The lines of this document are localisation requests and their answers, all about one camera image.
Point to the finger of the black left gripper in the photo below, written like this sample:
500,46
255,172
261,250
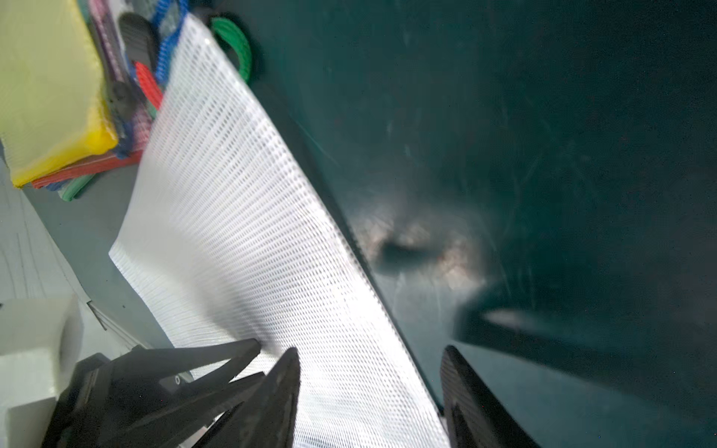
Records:
176,422
157,364

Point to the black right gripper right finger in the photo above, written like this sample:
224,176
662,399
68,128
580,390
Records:
474,416

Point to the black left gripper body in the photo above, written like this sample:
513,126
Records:
106,396

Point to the yellow mesh document bag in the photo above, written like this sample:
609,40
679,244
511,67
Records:
53,109

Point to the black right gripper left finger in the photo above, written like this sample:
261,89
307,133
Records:
267,418

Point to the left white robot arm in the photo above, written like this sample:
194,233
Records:
39,352

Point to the stack of coloured document bags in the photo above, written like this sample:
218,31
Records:
135,42

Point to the white mesh document bag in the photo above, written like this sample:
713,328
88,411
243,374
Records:
226,239

